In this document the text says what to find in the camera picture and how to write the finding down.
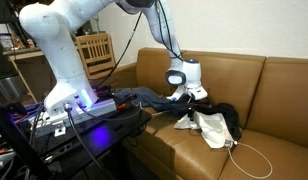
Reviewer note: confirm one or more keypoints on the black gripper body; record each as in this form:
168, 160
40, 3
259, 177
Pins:
189, 101

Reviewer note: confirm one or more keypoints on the white cloth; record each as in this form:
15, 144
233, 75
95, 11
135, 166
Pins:
212, 131

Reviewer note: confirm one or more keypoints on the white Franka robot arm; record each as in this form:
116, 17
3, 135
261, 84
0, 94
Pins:
60, 50

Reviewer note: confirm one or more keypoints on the brown leather couch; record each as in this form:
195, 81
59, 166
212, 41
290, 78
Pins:
227, 73

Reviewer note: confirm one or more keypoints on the dark blue jeans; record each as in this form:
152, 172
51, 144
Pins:
150, 98

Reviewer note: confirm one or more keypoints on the black garment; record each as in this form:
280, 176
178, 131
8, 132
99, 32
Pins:
232, 118

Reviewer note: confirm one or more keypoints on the black robot table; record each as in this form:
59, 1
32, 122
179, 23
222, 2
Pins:
104, 133

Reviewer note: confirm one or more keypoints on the wooden slatted chair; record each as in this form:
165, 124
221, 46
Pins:
94, 50

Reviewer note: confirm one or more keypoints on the wooden counter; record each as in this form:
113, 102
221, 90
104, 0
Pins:
24, 53

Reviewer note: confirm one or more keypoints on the black tripod leg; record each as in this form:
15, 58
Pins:
12, 136

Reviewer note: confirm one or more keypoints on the stainless steel trash can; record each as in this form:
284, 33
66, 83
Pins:
9, 88

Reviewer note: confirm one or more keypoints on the aluminium base plate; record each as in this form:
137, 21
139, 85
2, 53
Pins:
100, 108

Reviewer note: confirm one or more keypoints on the white angle bracket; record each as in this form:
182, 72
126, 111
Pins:
59, 128

